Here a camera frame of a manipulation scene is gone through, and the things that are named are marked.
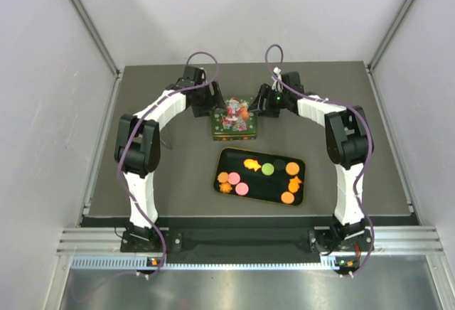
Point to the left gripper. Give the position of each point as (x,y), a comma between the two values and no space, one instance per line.
(215,101)

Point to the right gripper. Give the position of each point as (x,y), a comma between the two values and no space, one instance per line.
(265,92)

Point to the gold tin lid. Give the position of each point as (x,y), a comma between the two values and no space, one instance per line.
(235,117)

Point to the green christmas cookie tin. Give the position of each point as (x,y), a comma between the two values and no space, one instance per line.
(234,136)

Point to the metal serving tongs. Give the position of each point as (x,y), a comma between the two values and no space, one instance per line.
(166,138)

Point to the black gold-rimmed tray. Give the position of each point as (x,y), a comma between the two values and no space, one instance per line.
(261,187)

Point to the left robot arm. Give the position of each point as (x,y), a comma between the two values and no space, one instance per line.
(138,152)

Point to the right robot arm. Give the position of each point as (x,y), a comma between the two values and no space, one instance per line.
(349,145)

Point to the orange fish cookie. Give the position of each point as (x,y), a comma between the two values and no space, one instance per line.
(252,164)
(294,184)

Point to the orange biscuit top right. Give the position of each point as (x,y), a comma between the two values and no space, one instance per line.
(292,168)

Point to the orange biscuit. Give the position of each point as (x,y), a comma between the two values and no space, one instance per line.
(287,197)
(223,177)
(292,168)

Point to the orange biscuit left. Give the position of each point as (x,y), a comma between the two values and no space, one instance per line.
(223,177)

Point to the pink sandwich cookie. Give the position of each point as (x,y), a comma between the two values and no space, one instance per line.
(242,189)
(233,178)

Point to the orange swirl cookie left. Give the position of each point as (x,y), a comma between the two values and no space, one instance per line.
(225,187)

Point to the orange biscuit bottom right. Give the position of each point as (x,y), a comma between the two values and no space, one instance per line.
(287,197)

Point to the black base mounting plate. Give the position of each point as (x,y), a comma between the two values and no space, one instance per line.
(214,235)

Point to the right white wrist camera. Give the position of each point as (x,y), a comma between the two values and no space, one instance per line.
(276,77)

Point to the right aluminium frame post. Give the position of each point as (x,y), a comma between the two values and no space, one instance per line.
(398,20)

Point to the aluminium frame post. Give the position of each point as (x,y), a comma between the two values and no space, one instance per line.
(95,36)
(398,20)

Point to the left aluminium frame post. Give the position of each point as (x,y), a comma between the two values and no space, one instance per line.
(95,36)

